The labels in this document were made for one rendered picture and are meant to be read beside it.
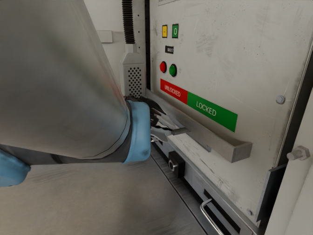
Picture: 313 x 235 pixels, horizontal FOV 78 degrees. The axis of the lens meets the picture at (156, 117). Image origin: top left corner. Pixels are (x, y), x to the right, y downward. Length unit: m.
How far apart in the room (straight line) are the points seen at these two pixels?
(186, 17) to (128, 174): 0.44
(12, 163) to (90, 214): 0.30
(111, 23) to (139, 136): 0.61
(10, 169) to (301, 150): 0.30
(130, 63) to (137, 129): 0.41
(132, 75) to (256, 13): 0.38
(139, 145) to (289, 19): 0.23
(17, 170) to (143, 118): 0.15
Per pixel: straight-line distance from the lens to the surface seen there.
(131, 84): 0.61
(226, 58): 0.37
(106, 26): 0.78
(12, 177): 0.27
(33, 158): 0.26
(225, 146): 0.34
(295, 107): 0.30
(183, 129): 0.47
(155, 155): 0.68
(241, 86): 0.35
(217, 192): 0.45
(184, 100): 0.50
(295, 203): 0.29
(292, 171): 0.27
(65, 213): 0.54
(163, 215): 0.50
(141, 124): 0.21
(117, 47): 0.78
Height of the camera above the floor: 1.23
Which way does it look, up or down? 23 degrees down
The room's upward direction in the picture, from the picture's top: straight up
